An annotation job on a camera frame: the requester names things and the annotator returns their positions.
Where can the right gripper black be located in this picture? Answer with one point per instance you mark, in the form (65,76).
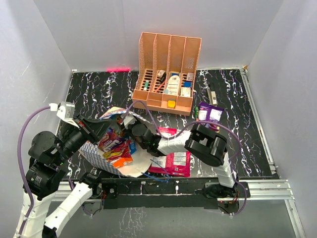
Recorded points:
(127,131)

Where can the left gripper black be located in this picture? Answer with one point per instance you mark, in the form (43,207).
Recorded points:
(93,129)

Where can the checkered paper bag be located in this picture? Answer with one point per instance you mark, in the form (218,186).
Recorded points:
(142,160)

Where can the pink snack packet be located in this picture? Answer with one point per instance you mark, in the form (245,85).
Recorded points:
(174,164)

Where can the green snack packet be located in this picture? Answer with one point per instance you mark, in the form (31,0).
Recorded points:
(196,113)

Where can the purple snack packet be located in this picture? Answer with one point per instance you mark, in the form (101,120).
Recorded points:
(209,112)

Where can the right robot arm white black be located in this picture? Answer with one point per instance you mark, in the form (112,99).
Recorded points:
(203,143)

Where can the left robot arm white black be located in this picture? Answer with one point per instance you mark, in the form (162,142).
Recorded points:
(41,182)

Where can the orange snack packet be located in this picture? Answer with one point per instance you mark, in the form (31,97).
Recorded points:
(120,162)

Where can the green white glue stick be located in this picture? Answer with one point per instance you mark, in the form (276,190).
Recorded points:
(146,85)

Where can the pink marker strip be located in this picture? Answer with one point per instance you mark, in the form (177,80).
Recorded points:
(118,69)

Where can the white label bottle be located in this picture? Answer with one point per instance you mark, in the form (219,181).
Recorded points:
(173,85)

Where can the white small box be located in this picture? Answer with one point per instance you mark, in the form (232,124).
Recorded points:
(186,92)

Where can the peach desk organizer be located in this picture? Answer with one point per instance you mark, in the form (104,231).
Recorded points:
(160,57)

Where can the black grey stapler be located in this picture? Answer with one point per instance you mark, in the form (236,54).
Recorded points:
(212,94)

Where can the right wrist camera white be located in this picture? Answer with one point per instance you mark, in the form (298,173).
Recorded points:
(128,120)

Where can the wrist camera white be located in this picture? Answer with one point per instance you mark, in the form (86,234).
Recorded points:
(128,120)
(66,112)

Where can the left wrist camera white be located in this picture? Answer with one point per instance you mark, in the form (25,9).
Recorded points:
(66,112)

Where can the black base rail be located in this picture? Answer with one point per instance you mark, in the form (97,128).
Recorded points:
(171,193)

